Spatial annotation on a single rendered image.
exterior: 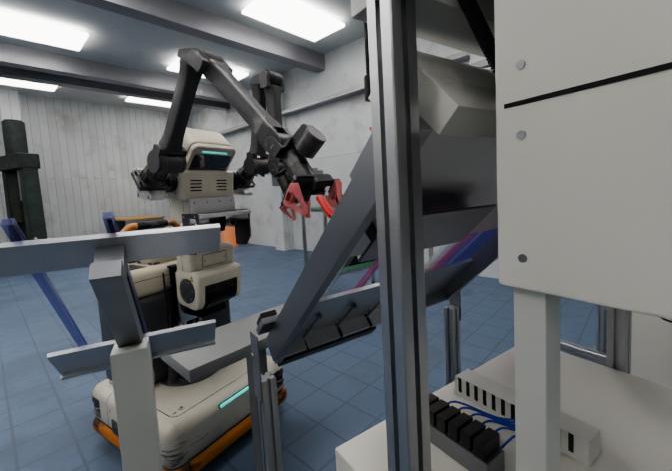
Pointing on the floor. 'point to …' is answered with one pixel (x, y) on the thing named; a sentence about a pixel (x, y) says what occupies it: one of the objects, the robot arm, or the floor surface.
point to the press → (22, 181)
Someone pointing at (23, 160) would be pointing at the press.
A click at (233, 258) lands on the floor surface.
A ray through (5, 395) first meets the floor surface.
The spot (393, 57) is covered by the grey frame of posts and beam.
